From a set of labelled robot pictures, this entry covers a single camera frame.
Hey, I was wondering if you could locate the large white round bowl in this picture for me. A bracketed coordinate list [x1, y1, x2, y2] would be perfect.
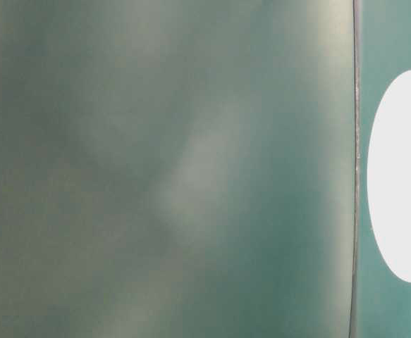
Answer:
[367, 70, 411, 283]

